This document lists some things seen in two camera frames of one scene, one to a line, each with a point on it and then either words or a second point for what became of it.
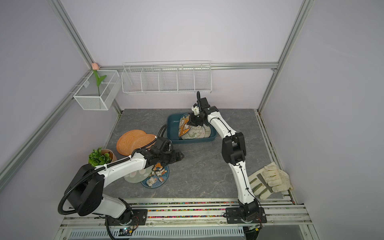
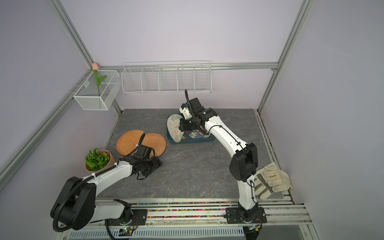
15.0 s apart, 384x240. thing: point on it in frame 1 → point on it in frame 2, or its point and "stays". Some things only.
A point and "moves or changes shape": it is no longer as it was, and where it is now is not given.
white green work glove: (270, 180) stays
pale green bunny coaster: (139, 176) moves or changes shape
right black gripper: (192, 121) → (182, 126)
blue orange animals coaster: (159, 175) → (193, 134)
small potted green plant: (100, 156) stays
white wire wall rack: (167, 77) stays
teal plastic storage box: (172, 124) stays
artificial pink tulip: (95, 67) stays
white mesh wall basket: (98, 91) stays
